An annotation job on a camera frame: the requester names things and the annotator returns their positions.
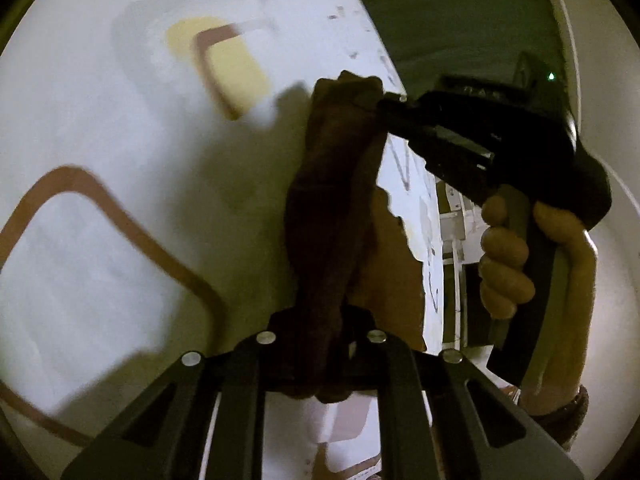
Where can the white patterned bedsheet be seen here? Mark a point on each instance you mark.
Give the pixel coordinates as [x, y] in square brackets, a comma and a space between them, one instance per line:
[125, 170]

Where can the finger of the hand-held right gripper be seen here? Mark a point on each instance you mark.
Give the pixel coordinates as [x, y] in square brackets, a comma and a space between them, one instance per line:
[405, 112]

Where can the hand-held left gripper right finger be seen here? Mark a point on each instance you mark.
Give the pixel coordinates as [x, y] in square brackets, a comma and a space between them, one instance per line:
[400, 390]

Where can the person's right hand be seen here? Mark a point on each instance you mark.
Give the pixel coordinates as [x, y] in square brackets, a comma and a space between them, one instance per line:
[505, 260]

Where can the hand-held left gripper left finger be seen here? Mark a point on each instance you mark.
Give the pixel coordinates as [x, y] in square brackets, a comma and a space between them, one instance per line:
[240, 385]

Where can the brown garment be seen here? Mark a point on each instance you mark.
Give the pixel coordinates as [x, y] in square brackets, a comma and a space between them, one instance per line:
[340, 220]

